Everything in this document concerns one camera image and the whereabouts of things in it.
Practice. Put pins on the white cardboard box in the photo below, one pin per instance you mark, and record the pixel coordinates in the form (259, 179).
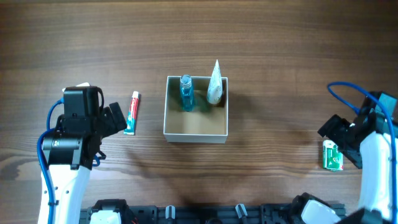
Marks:
(207, 123)

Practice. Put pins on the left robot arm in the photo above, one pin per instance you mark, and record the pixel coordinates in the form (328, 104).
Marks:
(68, 152)

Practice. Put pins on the red teal toothpaste tube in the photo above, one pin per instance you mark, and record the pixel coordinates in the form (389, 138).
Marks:
(132, 115)

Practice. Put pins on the blue mouthwash bottle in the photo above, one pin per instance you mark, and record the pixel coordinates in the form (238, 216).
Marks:
(187, 92)

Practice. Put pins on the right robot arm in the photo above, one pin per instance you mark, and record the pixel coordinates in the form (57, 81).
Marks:
(369, 142)

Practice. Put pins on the green white soap box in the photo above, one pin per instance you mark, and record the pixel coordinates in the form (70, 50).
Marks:
(332, 157)

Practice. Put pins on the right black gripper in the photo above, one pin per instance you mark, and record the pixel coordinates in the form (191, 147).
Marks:
(337, 135)

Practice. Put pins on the white lotion tube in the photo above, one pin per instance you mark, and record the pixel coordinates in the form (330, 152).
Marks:
(215, 87)

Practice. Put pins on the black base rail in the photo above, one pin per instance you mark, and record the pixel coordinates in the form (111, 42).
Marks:
(265, 213)

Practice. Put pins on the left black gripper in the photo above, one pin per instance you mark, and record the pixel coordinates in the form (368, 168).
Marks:
(109, 121)

